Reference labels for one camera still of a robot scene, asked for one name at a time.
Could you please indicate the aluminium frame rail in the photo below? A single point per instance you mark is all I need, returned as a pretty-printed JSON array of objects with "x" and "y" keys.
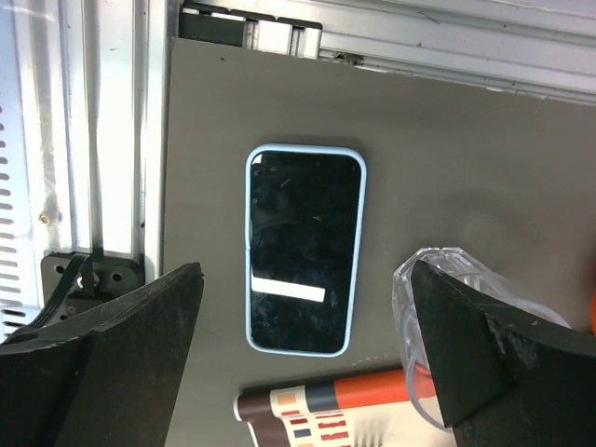
[{"x": 94, "y": 91}]

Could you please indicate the black corner bracket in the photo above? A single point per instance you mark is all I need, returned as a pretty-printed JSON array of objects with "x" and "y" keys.
[{"x": 75, "y": 283}]

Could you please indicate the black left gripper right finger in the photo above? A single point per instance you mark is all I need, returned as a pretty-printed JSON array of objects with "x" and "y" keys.
[{"x": 503, "y": 377}]

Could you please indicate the orange plastic bowl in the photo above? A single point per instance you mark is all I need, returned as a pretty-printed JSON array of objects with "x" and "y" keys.
[{"x": 592, "y": 314}]

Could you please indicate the patchwork orange red placemat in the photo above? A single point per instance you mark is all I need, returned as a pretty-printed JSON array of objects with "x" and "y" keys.
[{"x": 368, "y": 409}]

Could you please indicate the white slotted cable duct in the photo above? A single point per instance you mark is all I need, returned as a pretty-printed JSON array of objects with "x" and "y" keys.
[{"x": 19, "y": 270}]

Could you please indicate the clear plastic cup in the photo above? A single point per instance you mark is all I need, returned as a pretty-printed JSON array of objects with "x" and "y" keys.
[{"x": 458, "y": 264}]

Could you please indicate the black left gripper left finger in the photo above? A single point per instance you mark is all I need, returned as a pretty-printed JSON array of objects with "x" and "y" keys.
[{"x": 109, "y": 376}]

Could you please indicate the phone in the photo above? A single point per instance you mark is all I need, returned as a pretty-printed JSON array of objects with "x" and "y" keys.
[{"x": 304, "y": 209}]

